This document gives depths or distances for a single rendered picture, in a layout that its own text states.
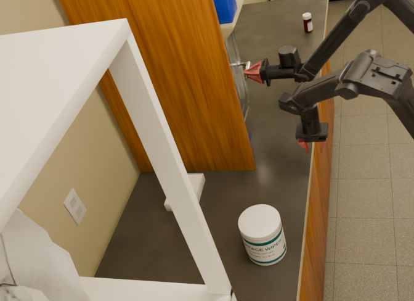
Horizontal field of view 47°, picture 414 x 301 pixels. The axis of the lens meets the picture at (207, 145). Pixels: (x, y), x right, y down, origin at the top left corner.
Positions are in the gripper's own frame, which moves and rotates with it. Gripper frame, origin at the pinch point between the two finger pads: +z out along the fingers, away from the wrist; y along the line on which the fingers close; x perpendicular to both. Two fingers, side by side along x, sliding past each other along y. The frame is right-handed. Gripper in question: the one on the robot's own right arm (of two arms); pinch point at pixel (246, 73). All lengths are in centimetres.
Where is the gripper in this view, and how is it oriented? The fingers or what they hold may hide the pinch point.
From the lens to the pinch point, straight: 194.5
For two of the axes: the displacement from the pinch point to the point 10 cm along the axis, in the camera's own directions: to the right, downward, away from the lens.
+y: -3.0, -5.5, -7.8
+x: -2.0, 8.3, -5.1
